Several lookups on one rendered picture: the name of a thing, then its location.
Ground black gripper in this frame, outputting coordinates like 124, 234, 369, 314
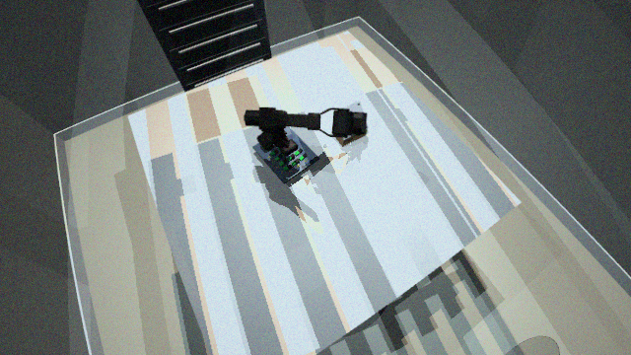
271, 126, 298, 157

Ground grey switch panel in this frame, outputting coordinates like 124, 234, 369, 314
252, 126, 319, 184

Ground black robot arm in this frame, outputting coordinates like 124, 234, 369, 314
244, 107, 368, 151

